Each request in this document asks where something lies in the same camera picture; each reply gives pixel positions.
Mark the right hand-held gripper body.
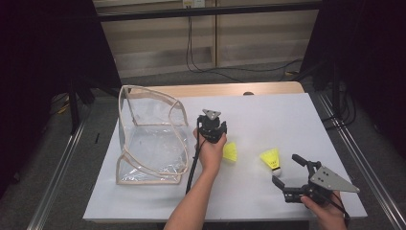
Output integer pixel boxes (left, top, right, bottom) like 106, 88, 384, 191
282, 159, 361, 206

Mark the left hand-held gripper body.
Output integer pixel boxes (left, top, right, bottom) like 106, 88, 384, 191
196, 108, 229, 144

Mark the yellow shuttlecock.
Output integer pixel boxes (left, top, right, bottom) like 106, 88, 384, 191
222, 142, 238, 163
259, 147, 283, 177

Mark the clear plastic bag beige trim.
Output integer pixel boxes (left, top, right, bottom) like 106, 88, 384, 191
115, 84, 190, 186

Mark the person's left hand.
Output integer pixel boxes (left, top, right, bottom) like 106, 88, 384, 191
192, 127, 228, 175

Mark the person's right hand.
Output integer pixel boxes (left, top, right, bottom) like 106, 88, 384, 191
300, 190, 349, 230

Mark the white board table cover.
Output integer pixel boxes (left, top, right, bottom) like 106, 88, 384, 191
81, 92, 369, 224

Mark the black metal stand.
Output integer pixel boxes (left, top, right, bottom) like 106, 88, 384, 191
310, 60, 343, 121
68, 76, 97, 135

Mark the black horizontal metal bar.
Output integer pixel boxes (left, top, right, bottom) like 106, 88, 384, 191
95, 1, 324, 23

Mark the dark curtain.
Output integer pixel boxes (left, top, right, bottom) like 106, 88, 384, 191
0, 0, 123, 199
300, 0, 406, 157

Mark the silver metal floor rail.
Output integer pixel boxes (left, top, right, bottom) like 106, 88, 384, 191
315, 92, 406, 230
26, 104, 94, 230

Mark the left hand-held gripper black cable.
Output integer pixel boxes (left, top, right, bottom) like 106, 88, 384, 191
185, 115, 207, 196

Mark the black floor cable bundle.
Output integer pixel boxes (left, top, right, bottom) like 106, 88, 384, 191
320, 82, 358, 130

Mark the black wall cable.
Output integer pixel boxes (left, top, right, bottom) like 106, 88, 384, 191
189, 15, 305, 74
186, 15, 243, 83

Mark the white wall power outlet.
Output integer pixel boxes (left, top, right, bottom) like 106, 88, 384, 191
182, 0, 206, 9

